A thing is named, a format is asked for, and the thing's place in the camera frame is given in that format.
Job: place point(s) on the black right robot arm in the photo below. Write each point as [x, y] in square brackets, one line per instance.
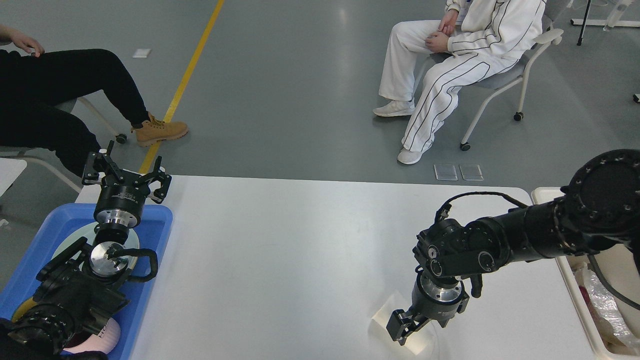
[598, 209]

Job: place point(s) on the beige plastic bin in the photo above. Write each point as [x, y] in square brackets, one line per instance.
[618, 267]

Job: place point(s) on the white paper cup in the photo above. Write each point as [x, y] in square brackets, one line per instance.
[421, 345]

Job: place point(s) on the right clear floor plate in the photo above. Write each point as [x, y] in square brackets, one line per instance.
[471, 172]

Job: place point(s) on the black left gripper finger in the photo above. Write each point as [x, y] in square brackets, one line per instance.
[101, 170]
[155, 184]

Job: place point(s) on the white office chair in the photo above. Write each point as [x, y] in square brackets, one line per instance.
[519, 74]

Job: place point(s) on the black tripod stand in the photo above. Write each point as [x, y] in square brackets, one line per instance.
[613, 19]

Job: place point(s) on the seated person in black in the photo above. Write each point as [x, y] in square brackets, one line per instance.
[33, 85]

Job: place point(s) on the clear floor plate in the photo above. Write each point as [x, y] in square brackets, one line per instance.
[446, 172]
[471, 172]

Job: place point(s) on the aluminium foil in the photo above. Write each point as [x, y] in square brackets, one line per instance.
[612, 330]

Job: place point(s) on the blue plastic tray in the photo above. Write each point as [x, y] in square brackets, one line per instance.
[153, 233]

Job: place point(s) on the person in white clothes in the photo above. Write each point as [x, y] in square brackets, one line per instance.
[427, 62]

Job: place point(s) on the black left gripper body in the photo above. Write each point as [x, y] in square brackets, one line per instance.
[121, 204]

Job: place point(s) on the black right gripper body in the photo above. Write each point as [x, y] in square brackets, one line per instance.
[435, 299]

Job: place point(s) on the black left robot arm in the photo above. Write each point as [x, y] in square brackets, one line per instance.
[80, 288]

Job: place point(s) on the pink HOME mug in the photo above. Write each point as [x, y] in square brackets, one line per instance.
[105, 341]

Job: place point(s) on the left clear floor plate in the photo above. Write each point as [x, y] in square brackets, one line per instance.
[446, 172]

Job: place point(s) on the white paper scrap on floor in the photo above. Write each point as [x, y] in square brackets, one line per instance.
[141, 53]

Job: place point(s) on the tan work boot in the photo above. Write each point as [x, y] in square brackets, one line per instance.
[153, 130]

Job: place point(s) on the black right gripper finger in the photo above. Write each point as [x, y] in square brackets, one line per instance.
[402, 323]

